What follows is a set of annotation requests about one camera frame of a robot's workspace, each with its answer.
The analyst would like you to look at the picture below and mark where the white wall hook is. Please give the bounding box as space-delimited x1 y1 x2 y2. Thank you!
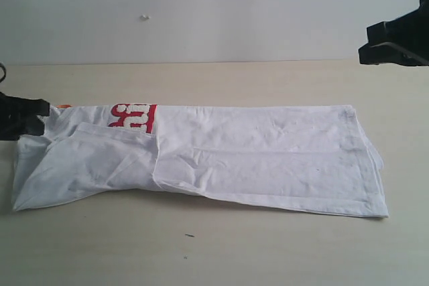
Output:
139 15 150 21

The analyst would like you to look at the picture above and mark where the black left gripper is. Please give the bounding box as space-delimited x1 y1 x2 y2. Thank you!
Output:
1 93 49 141

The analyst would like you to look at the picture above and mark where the white t-shirt red lettering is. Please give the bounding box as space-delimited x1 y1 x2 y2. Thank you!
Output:
12 103 388 218

